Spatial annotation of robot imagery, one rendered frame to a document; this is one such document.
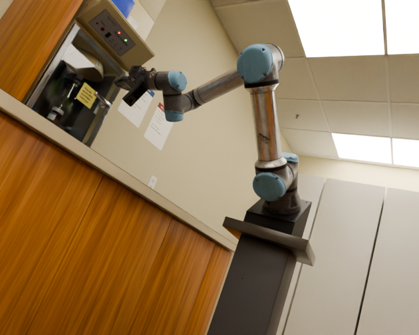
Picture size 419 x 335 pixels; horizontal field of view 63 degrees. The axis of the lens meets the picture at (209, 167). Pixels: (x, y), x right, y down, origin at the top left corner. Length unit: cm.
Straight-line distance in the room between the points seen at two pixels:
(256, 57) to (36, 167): 73
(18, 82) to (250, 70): 74
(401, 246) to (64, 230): 317
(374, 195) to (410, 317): 117
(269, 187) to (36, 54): 90
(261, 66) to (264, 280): 74
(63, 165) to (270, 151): 67
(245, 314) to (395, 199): 283
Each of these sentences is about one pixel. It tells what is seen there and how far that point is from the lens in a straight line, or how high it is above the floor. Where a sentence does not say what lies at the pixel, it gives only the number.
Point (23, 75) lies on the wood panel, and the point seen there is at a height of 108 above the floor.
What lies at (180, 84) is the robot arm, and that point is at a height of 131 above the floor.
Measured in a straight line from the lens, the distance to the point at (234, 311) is 133.
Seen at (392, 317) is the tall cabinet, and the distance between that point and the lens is 367.
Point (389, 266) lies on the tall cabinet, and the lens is 373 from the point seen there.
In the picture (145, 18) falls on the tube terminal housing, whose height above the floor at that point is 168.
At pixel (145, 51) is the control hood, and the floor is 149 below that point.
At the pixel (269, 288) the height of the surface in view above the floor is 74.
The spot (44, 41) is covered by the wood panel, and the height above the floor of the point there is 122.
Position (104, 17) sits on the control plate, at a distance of 150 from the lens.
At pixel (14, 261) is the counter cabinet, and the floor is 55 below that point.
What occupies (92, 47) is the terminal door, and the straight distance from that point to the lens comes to 152.
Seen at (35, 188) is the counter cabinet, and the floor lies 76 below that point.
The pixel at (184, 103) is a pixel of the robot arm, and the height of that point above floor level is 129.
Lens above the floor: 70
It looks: 17 degrees up
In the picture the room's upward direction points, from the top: 21 degrees clockwise
